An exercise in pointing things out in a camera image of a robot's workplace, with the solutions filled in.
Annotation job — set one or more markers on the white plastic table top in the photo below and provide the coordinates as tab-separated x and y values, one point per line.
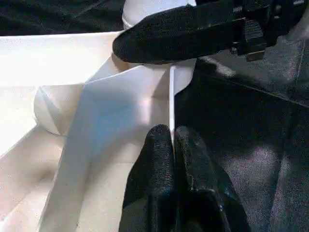
72	145

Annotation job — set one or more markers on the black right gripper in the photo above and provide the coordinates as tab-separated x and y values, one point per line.
265	24

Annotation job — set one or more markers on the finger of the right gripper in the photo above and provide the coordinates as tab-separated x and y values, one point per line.
174	36

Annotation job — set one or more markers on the black mat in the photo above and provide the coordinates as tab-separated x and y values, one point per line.
251	145

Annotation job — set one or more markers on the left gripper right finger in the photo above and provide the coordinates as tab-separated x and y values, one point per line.
203	193

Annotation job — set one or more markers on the white plastic table leg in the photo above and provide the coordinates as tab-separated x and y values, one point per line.
149	9

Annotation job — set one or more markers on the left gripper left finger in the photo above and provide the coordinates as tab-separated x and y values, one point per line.
152	188

